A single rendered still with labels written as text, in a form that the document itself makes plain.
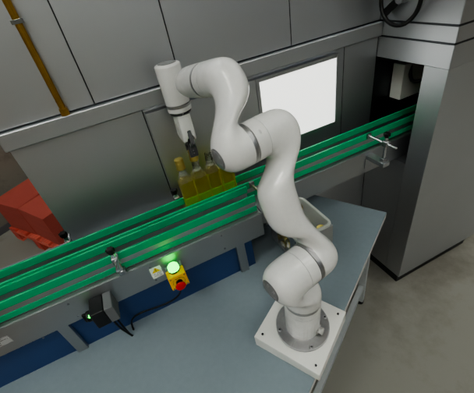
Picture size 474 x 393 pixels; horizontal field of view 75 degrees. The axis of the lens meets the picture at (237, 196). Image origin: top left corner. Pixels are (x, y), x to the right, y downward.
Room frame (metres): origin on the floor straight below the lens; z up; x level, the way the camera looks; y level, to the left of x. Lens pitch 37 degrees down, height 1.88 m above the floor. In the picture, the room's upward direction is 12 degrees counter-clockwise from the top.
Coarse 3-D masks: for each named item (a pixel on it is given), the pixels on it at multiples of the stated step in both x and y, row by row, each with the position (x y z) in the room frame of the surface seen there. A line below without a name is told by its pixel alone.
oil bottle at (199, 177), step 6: (192, 174) 1.05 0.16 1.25; (198, 174) 1.04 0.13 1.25; (204, 174) 1.04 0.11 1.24; (198, 180) 1.03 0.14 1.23; (204, 180) 1.04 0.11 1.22; (198, 186) 1.03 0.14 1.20; (204, 186) 1.03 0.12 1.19; (198, 192) 1.03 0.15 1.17; (204, 192) 1.03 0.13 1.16; (210, 192) 1.04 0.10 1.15; (204, 198) 1.03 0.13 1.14
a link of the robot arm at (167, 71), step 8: (160, 64) 1.05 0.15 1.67; (168, 64) 1.03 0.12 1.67; (176, 64) 1.04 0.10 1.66; (160, 72) 1.02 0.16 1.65; (168, 72) 1.02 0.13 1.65; (176, 72) 1.03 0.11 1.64; (160, 80) 1.03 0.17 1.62; (168, 80) 1.02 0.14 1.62; (168, 88) 1.02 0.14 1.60; (176, 88) 1.02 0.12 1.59; (168, 96) 1.02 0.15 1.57; (176, 96) 1.02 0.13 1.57; (184, 96) 1.03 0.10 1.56; (168, 104) 1.03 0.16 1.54; (176, 104) 1.02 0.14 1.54
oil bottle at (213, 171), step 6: (204, 168) 1.08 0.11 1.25; (210, 168) 1.05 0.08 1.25; (216, 168) 1.06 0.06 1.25; (210, 174) 1.05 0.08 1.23; (216, 174) 1.06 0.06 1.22; (210, 180) 1.05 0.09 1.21; (216, 180) 1.05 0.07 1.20; (210, 186) 1.05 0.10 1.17; (216, 186) 1.05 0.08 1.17; (222, 186) 1.06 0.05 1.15; (216, 192) 1.05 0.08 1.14
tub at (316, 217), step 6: (300, 198) 1.06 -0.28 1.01; (306, 204) 1.02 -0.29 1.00; (306, 210) 1.01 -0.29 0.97; (312, 210) 0.98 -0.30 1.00; (306, 216) 1.01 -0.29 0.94; (312, 216) 0.97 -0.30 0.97; (318, 216) 0.94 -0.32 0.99; (324, 216) 0.91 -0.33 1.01; (312, 222) 0.96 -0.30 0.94; (318, 222) 0.93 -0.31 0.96; (324, 222) 0.90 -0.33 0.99; (330, 222) 0.87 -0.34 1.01; (318, 228) 0.85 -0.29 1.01; (324, 228) 0.85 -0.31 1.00
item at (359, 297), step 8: (368, 264) 1.10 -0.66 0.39; (360, 280) 1.11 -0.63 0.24; (360, 288) 1.08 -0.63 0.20; (360, 296) 1.05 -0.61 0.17; (352, 304) 0.99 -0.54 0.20; (352, 312) 0.94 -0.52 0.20; (344, 328) 0.86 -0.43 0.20; (344, 336) 0.83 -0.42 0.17; (336, 344) 0.79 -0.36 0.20; (336, 352) 0.74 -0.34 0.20; (328, 360) 0.71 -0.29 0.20; (328, 368) 0.68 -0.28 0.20; (320, 384) 0.61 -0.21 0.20; (320, 392) 0.59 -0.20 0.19
